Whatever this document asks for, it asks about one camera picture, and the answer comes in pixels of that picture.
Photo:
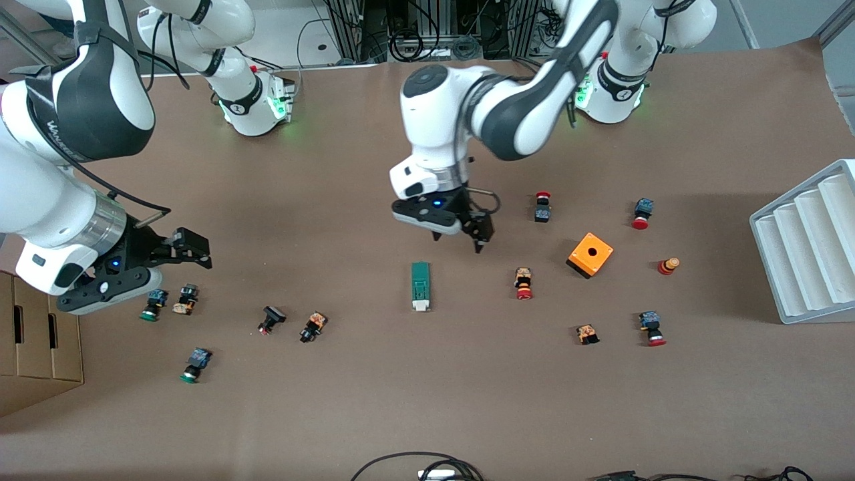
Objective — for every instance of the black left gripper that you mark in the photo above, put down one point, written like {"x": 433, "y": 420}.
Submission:
{"x": 463, "y": 208}

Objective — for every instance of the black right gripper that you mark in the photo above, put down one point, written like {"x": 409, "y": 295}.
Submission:
{"x": 143, "y": 248}

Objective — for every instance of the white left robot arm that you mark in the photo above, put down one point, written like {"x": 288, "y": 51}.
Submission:
{"x": 434, "y": 120}

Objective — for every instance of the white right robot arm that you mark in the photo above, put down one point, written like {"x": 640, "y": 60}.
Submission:
{"x": 47, "y": 194}

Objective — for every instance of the green pushbutton blue contact block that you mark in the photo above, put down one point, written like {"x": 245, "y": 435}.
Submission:
{"x": 198, "y": 359}
{"x": 155, "y": 304}

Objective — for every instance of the red emergency stop orange block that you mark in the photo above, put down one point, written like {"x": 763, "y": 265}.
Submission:
{"x": 523, "y": 277}

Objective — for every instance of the red pushbutton blue contact block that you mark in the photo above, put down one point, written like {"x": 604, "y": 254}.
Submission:
{"x": 643, "y": 208}
{"x": 542, "y": 214}

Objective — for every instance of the black red pushbutton head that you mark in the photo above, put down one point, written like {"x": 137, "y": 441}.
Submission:
{"x": 272, "y": 315}

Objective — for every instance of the black pushbutton orange contact block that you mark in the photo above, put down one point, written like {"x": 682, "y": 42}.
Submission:
{"x": 314, "y": 325}

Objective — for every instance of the brown cardboard box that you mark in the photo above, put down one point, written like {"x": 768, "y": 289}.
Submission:
{"x": 40, "y": 347}

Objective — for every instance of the red yellow emergency button head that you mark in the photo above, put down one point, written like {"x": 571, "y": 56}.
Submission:
{"x": 666, "y": 267}

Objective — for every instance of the red mushroom pushbutton blue block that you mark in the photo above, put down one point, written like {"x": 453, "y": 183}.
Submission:
{"x": 650, "y": 324}

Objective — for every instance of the white power plug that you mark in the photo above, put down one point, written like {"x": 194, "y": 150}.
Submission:
{"x": 437, "y": 475}

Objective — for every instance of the grey white ribbed tray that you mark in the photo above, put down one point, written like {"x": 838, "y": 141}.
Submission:
{"x": 801, "y": 254}

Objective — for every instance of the orange button enclosure box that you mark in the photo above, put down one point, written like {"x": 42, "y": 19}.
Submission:
{"x": 598, "y": 262}

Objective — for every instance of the aluminium frame bar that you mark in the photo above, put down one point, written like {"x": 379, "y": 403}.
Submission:
{"x": 835, "y": 20}

